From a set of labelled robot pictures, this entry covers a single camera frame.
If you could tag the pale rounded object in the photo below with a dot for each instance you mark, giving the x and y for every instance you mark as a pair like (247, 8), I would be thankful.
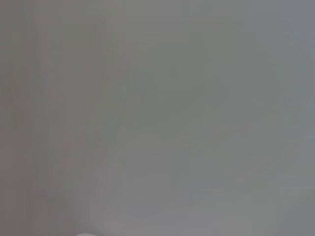
(86, 234)

